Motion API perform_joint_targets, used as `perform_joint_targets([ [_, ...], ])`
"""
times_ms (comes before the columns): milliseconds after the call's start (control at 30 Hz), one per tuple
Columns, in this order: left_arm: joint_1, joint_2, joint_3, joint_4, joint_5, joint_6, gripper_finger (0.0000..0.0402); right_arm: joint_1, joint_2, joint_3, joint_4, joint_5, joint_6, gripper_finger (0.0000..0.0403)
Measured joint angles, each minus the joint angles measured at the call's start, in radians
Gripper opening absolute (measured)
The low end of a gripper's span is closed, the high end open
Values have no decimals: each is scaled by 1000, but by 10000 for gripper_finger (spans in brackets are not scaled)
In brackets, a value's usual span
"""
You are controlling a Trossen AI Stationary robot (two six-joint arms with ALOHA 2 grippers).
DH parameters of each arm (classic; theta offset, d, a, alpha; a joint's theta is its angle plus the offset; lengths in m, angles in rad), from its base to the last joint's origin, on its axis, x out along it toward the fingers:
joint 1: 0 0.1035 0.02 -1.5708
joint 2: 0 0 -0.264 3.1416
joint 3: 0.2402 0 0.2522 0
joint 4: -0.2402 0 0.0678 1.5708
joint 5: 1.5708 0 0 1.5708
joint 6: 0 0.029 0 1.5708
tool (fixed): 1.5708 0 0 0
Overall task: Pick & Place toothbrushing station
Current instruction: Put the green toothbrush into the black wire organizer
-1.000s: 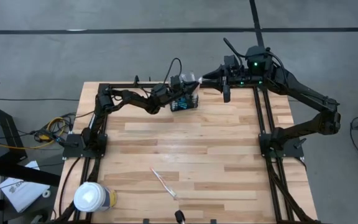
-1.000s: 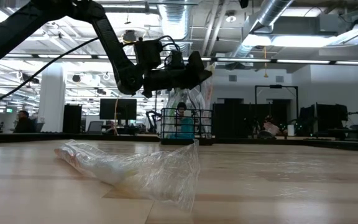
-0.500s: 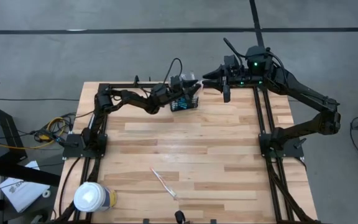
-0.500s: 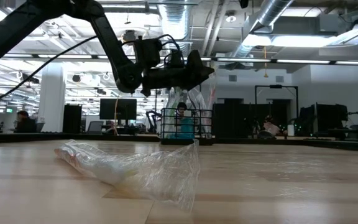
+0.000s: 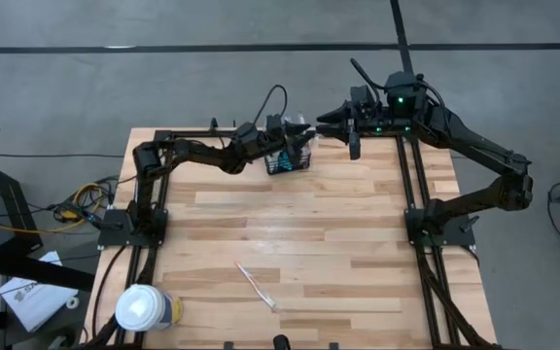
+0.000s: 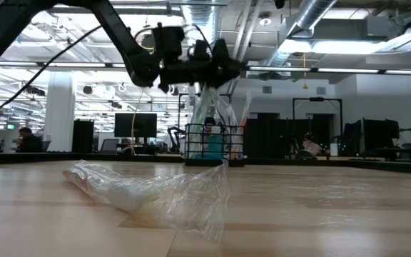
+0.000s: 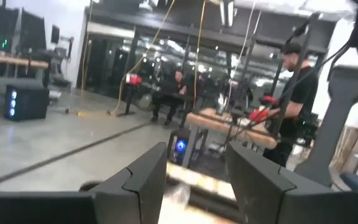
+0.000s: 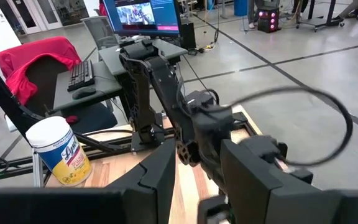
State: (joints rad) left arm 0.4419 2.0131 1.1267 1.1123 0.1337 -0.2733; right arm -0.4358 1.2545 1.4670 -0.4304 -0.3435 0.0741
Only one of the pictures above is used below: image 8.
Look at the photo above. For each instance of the blue bin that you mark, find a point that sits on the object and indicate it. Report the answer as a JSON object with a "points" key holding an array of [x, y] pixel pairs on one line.
{"points": [[240, 7]]}

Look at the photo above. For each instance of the black box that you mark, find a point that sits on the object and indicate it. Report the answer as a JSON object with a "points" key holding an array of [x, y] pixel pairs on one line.
{"points": [[187, 34]]}

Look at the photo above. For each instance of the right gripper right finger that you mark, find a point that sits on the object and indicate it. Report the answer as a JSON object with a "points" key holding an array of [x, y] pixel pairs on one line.
{"points": [[253, 193]]}

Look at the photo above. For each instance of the black keyboard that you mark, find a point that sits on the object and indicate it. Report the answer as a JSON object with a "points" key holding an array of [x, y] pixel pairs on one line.
{"points": [[81, 74]]}

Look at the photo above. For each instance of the monitor with blue pink screen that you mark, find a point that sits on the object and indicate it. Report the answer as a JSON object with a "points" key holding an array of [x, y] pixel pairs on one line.
{"points": [[141, 17]]}

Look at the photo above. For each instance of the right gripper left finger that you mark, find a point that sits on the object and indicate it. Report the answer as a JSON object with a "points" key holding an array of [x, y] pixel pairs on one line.
{"points": [[154, 193]]}

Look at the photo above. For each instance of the computer tower with pink lights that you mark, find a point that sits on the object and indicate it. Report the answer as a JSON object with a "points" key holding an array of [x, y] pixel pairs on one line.
{"points": [[268, 18]]}

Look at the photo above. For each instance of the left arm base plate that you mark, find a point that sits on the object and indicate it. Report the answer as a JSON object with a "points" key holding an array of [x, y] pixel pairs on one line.
{"points": [[137, 146]]}

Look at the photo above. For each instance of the black support beam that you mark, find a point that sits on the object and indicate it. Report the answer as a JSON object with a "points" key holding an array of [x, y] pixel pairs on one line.
{"points": [[2, 90]]}

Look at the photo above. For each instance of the black office chair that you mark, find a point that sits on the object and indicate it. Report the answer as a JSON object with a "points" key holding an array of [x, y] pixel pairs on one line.
{"points": [[89, 118]]}

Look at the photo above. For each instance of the grey mesh chair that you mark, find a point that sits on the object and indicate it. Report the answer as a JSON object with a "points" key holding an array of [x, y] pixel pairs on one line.
{"points": [[99, 31]]}

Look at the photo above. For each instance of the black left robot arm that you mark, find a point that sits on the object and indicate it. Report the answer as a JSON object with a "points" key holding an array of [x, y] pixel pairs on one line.
{"points": [[163, 81]]}

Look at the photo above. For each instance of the Lysol wipes canister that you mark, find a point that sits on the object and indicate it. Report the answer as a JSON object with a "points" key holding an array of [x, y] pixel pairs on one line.
{"points": [[61, 152]]}

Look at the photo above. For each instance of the red cloth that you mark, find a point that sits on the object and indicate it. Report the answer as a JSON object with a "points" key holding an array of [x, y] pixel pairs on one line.
{"points": [[33, 53]]}

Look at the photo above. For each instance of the grey desk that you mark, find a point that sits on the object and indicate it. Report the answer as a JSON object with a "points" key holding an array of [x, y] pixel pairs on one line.
{"points": [[104, 84]]}

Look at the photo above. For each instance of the person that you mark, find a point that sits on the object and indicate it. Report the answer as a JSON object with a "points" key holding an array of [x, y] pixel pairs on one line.
{"points": [[350, 7], [254, 14]]}

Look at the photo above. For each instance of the black wheeled table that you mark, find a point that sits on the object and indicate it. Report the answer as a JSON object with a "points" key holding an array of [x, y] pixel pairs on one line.
{"points": [[319, 20]]}

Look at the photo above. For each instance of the black computer mouse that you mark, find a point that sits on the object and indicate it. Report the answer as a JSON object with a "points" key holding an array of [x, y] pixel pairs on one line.
{"points": [[84, 92]]}

